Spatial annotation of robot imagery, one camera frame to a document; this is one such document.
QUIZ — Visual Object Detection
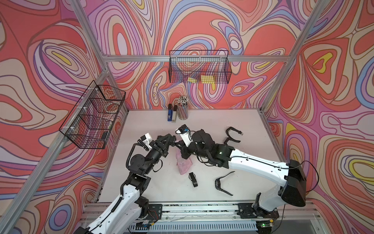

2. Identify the left wall wire basket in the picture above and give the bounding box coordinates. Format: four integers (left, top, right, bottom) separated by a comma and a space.
59, 81, 126, 149

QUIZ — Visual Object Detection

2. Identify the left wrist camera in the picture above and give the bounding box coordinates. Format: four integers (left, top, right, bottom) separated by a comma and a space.
138, 133, 153, 151

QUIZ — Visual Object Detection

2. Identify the small yellow block in basket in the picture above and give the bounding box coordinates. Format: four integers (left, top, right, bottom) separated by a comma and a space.
187, 77, 197, 83

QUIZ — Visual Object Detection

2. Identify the back wall wire basket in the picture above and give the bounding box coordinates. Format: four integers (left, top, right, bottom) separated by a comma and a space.
168, 49, 232, 84

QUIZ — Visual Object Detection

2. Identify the blue marker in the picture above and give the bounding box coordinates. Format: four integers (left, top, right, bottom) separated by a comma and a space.
167, 103, 173, 122

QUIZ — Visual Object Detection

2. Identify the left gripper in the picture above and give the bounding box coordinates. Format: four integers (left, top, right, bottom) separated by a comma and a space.
142, 136, 170, 177

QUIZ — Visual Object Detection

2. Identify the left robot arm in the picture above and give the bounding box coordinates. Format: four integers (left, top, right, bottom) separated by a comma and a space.
74, 134, 176, 234

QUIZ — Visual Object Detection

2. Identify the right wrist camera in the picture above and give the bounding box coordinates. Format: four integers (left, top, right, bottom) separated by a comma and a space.
175, 124, 192, 147

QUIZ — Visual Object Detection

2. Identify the pencil cup with pencils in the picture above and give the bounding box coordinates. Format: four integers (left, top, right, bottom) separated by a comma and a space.
177, 96, 189, 120

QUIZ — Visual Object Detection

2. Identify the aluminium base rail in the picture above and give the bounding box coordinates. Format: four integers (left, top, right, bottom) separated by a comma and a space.
78, 200, 310, 226

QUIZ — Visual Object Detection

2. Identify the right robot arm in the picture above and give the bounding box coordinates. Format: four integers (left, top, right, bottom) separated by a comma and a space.
175, 125, 309, 213

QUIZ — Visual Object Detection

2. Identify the yellow sponge in basket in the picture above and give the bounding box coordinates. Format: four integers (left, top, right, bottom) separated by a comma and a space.
200, 75, 215, 84

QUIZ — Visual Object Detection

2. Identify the pink microfibre cloth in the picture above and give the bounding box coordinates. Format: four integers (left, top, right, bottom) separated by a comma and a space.
176, 150, 193, 175

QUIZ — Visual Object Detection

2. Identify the wall wire basket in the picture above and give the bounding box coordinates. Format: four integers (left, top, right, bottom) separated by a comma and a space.
59, 81, 126, 149
168, 49, 232, 84

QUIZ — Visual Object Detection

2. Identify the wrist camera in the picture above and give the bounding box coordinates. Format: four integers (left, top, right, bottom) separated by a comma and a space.
138, 133, 153, 151
175, 124, 192, 147

